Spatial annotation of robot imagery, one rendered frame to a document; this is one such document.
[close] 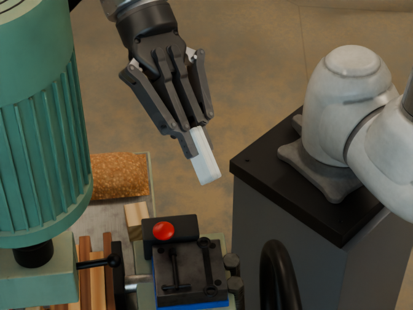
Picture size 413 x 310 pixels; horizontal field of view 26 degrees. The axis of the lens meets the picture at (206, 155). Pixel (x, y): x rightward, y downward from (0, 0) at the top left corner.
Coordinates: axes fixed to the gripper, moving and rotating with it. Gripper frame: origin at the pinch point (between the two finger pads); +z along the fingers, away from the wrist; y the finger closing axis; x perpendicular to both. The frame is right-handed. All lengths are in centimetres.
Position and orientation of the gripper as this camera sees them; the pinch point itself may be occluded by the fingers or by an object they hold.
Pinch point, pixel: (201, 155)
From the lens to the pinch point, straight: 113.5
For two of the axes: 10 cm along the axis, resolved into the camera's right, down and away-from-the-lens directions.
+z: 3.8, 9.2, -1.0
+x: 5.3, -3.1, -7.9
